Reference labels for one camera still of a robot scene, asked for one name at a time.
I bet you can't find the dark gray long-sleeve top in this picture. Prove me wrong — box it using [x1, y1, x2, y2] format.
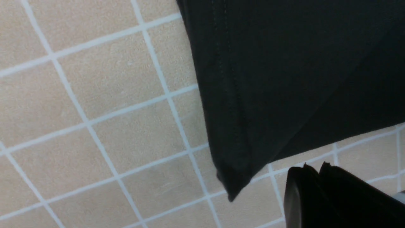
[177, 0, 405, 202]

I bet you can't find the beige checkered tablecloth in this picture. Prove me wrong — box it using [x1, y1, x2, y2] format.
[0, 0, 404, 228]

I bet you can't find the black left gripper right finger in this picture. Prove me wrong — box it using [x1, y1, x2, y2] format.
[319, 162, 405, 228]

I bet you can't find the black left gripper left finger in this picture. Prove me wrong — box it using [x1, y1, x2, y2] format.
[283, 164, 336, 228]

